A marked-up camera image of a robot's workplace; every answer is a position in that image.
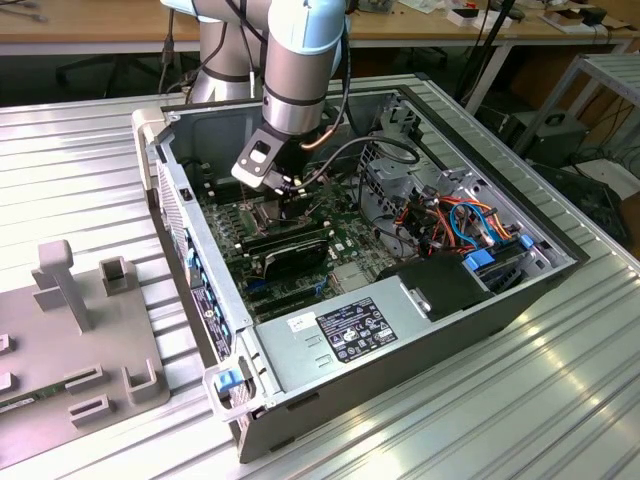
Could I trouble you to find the wooden desk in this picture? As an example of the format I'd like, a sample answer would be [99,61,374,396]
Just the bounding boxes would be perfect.
[347,0,637,114]
[0,0,201,57]

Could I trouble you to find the grey hanging cable with connector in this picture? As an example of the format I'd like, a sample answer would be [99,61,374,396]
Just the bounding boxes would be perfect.
[158,9,176,97]

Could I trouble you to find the black case with handle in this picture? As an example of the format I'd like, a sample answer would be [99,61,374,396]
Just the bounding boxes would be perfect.
[507,112,589,166]

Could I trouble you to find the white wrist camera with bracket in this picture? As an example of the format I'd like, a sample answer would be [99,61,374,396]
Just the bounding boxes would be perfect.
[230,127,282,190]

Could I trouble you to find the green RAM stick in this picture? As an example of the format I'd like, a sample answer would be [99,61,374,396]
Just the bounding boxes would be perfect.
[0,382,69,415]

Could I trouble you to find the grey wire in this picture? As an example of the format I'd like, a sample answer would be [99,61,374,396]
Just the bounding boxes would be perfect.
[355,167,416,256]

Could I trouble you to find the silver power supply unit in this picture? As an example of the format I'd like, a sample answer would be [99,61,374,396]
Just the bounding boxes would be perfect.
[252,276,436,397]

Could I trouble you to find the black camera cable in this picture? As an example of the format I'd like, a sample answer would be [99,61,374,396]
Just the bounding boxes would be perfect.
[297,12,420,194]

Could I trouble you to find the black plastic shroud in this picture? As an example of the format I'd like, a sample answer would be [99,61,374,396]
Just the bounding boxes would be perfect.
[374,252,494,321]

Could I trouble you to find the brown cardboard box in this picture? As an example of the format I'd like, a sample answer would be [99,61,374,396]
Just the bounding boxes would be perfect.
[539,9,587,35]

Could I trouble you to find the black flat panel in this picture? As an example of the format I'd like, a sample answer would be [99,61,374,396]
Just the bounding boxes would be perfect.
[532,162,632,246]

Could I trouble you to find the grey metal frame table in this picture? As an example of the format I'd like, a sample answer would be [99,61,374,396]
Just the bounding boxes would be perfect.
[514,52,640,156]

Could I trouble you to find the pale grey case handle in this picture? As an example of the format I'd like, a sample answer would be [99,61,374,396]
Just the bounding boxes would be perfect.
[130,107,171,194]
[202,357,261,424]

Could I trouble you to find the orange power wires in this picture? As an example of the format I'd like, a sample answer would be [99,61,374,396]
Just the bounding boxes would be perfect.
[394,193,454,254]

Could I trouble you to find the white box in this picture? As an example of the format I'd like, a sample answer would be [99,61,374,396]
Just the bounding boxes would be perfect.
[447,7,514,30]

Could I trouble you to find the open grey PC case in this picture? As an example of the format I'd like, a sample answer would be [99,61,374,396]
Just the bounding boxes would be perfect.
[130,85,591,465]

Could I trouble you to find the hard disk in blue carrier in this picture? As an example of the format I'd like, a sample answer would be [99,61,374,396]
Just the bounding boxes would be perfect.
[462,233,549,297]

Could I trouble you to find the black expansion card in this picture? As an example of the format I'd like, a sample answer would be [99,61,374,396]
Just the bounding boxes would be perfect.
[259,238,332,282]

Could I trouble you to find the grey parts rack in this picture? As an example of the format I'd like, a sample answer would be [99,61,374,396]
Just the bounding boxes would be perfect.
[0,238,172,469]

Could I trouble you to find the blue data wire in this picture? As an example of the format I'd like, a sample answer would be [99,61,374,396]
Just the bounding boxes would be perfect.
[448,199,501,251]

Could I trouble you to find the black pole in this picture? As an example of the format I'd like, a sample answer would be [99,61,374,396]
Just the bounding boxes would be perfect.
[459,0,516,101]

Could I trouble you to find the silver metal drive cage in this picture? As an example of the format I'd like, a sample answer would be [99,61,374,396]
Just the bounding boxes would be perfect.
[357,127,481,211]

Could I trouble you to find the silver chipset heatsink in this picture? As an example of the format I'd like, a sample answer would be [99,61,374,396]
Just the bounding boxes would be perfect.
[331,261,370,292]

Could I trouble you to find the green motherboard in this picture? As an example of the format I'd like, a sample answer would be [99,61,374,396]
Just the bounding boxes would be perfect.
[192,159,401,326]

